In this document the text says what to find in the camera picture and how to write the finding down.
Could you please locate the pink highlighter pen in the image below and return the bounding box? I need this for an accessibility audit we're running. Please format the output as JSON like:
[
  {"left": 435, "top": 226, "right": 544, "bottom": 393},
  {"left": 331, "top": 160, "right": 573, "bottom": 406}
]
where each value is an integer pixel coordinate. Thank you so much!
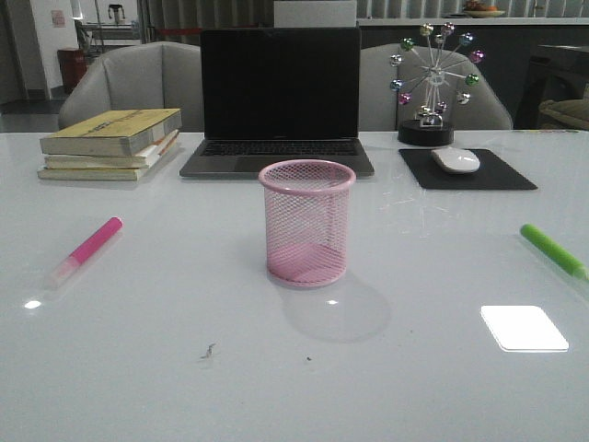
[{"left": 44, "top": 216, "right": 123, "bottom": 289}]

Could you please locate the green highlighter pen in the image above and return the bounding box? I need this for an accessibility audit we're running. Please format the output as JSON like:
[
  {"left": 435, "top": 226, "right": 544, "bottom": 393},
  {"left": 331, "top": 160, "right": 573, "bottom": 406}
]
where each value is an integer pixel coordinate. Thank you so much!
[{"left": 520, "top": 224, "right": 588, "bottom": 280}]

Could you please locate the pink mesh pen holder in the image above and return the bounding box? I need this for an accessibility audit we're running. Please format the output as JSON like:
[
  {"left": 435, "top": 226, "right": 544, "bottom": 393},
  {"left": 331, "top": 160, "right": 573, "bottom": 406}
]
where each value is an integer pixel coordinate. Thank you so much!
[{"left": 258, "top": 159, "right": 356, "bottom": 287}]

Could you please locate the grey open laptop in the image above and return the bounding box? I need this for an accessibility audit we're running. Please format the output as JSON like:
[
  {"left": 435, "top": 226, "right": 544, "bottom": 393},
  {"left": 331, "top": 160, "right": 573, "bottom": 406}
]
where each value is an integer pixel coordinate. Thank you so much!
[{"left": 179, "top": 28, "right": 374, "bottom": 178}]

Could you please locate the middle cream book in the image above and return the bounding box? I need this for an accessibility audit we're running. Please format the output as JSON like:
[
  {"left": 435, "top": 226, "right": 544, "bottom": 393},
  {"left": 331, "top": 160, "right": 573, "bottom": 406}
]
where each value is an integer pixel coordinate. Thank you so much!
[{"left": 44, "top": 130, "right": 179, "bottom": 169}]

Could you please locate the cream book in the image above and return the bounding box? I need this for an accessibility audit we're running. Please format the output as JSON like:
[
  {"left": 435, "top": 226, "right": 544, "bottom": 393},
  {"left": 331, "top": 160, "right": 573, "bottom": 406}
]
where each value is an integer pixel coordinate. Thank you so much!
[
  {"left": 44, "top": 130, "right": 179, "bottom": 169},
  {"left": 37, "top": 139, "right": 177, "bottom": 181}
]

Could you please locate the white computer mouse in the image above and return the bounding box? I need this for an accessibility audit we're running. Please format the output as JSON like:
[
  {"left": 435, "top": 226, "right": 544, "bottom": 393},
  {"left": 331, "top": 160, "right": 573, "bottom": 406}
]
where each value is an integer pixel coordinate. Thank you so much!
[{"left": 431, "top": 146, "right": 480, "bottom": 174}]

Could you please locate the top yellow book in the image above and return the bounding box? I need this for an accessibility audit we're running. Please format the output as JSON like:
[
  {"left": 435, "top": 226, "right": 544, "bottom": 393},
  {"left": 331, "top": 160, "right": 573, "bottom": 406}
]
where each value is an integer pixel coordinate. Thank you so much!
[{"left": 40, "top": 108, "right": 182, "bottom": 157}]

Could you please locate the right grey armchair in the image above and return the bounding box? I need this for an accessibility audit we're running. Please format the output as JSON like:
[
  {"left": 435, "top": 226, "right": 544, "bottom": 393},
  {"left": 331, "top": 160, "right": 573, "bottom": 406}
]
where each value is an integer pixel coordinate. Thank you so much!
[{"left": 359, "top": 43, "right": 513, "bottom": 131}]

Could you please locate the grey armchair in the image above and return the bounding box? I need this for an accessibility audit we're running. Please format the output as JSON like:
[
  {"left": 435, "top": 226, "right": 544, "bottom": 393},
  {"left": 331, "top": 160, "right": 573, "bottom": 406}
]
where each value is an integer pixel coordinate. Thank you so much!
[
  {"left": 359, "top": 43, "right": 513, "bottom": 131},
  {"left": 58, "top": 41, "right": 204, "bottom": 132}
]

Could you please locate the left grey armchair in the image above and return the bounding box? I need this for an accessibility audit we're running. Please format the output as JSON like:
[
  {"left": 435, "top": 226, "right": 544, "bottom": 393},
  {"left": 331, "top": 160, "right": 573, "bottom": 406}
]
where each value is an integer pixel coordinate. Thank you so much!
[{"left": 58, "top": 41, "right": 204, "bottom": 132}]

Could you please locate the black mouse pad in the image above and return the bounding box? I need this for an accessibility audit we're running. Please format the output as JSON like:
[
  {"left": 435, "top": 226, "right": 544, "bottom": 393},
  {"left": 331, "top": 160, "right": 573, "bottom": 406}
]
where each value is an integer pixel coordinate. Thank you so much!
[{"left": 398, "top": 148, "right": 537, "bottom": 191}]

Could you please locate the white box behind laptop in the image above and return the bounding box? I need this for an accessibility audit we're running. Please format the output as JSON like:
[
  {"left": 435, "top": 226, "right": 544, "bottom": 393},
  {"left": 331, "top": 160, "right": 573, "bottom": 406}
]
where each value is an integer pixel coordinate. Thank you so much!
[{"left": 273, "top": 1, "right": 357, "bottom": 28}]

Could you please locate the ferris wheel desk ornament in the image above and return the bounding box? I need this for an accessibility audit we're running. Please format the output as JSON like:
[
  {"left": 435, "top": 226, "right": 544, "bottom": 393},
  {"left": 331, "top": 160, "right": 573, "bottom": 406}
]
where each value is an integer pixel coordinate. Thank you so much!
[{"left": 389, "top": 22, "right": 479, "bottom": 147}]

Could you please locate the bottom cream book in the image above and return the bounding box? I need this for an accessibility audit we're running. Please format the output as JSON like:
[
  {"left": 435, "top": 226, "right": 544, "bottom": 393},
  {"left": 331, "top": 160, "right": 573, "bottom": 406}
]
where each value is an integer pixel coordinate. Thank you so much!
[{"left": 37, "top": 139, "right": 177, "bottom": 181}]

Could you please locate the red trash bin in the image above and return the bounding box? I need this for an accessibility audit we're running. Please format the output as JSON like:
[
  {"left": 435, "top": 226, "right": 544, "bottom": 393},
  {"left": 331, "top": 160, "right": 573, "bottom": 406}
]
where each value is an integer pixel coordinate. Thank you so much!
[{"left": 57, "top": 48, "right": 87, "bottom": 93}]

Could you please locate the fruit bowl on counter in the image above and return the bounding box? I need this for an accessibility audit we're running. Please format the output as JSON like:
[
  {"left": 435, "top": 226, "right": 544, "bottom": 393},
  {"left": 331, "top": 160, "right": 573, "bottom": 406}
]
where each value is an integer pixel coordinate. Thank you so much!
[{"left": 463, "top": 0, "right": 505, "bottom": 18}]

